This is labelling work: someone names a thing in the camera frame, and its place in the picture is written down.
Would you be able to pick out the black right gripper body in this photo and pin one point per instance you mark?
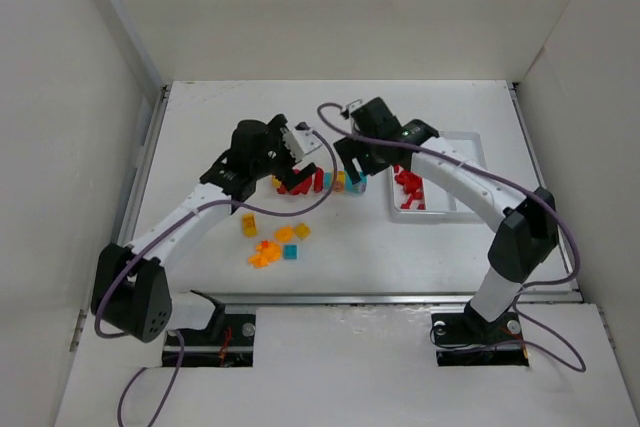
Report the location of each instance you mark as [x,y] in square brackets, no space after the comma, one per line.
[360,153]

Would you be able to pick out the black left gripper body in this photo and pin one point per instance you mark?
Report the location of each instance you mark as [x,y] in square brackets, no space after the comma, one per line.
[280,145]

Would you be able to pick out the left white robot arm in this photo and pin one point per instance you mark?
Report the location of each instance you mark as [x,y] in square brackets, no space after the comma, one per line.
[131,293]

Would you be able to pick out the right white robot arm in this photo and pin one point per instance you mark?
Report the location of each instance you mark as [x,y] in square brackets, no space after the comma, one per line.
[525,230]

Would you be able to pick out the red legos in tray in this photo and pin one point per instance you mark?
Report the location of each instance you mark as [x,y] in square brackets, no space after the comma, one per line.
[407,190]

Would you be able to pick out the red rounded lego assembly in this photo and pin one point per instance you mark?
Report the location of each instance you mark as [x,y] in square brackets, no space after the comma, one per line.
[315,185]

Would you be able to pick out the teal and yellow lego assembly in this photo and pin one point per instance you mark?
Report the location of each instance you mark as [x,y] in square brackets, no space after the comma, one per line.
[340,182]

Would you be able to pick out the yellow 2x2 lego brick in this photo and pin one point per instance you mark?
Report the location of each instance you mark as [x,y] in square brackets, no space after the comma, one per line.
[302,231]

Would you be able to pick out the orange D-shaped lego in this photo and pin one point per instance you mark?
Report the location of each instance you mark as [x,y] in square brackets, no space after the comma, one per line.
[284,234]

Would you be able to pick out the yellow rounded lego piece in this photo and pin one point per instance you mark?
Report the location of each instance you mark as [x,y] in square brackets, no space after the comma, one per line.
[248,225]

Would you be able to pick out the teal 2x2 lego brick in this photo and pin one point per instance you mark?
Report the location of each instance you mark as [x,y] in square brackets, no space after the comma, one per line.
[290,252]

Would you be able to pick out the orange lego pile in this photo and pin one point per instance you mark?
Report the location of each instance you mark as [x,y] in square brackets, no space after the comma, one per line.
[267,252]

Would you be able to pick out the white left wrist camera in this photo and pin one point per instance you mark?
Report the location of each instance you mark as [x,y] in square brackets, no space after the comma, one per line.
[301,141]

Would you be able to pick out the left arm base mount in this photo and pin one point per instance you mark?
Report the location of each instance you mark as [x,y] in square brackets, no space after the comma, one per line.
[214,335]

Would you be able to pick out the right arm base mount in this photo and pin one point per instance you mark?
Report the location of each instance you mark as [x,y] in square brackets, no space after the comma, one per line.
[459,345]

